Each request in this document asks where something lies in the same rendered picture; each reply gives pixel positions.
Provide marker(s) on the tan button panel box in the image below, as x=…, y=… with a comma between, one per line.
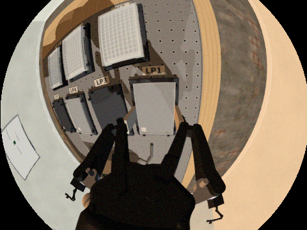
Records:
x=107, y=168

